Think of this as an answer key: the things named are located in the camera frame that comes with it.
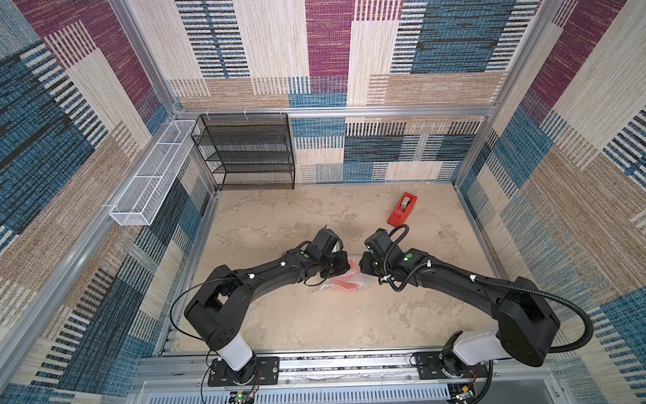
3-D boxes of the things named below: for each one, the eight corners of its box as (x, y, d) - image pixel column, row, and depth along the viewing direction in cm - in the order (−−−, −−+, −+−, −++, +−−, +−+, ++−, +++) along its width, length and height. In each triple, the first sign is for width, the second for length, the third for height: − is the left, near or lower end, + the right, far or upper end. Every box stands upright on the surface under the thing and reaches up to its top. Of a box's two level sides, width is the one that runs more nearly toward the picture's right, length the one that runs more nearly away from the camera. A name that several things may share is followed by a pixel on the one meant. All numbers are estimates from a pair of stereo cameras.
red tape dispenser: (388, 223, 109) (391, 212, 103) (401, 202, 116) (405, 191, 111) (401, 229, 107) (405, 218, 101) (414, 207, 114) (418, 196, 109)
